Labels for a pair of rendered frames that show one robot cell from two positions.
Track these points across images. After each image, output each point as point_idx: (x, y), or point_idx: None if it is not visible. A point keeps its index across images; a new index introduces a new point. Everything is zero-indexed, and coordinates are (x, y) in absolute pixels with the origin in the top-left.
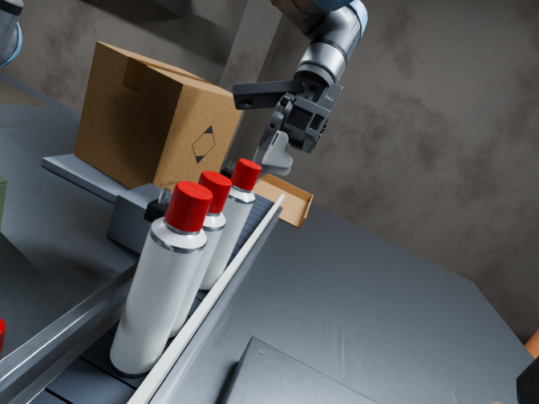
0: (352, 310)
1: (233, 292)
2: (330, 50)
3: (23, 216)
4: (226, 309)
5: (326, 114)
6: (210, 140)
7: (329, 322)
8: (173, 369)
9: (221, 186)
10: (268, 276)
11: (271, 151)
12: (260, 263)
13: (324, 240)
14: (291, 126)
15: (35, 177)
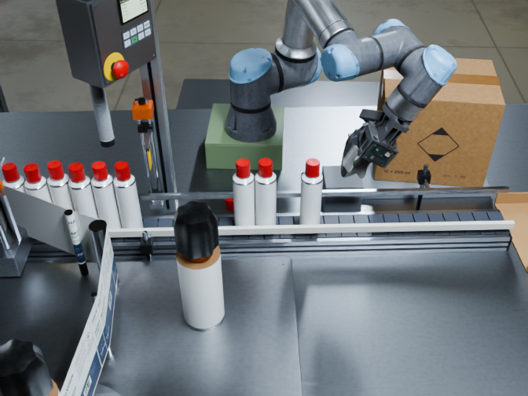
0: (417, 331)
1: (327, 247)
2: (395, 93)
3: (299, 166)
4: (322, 256)
5: (370, 141)
6: (448, 141)
7: (376, 313)
8: (249, 240)
9: (260, 165)
10: (386, 266)
11: (348, 159)
12: (397, 258)
13: None
14: (361, 144)
15: (334, 145)
